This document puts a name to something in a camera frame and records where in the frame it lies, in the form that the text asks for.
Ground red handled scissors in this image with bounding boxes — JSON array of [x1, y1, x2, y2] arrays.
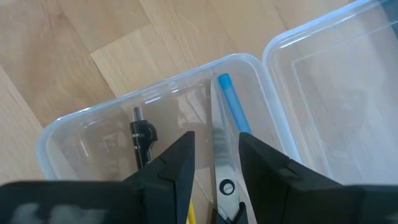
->
[[209, 72, 259, 224]]

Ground clear plastic supply box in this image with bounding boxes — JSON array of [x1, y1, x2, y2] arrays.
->
[[35, 0, 398, 224]]

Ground black yellow pencil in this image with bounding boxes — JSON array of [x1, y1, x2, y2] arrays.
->
[[186, 198, 198, 224]]

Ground black clear barrel pen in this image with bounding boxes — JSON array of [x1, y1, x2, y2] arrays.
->
[[129, 105, 159, 171]]

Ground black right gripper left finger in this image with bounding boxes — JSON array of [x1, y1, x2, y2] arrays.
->
[[0, 130, 196, 224]]

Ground blue pen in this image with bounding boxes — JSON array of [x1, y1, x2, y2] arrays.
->
[[217, 73, 252, 135]]

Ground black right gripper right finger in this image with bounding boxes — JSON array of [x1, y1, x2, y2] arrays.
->
[[238, 132, 398, 224]]

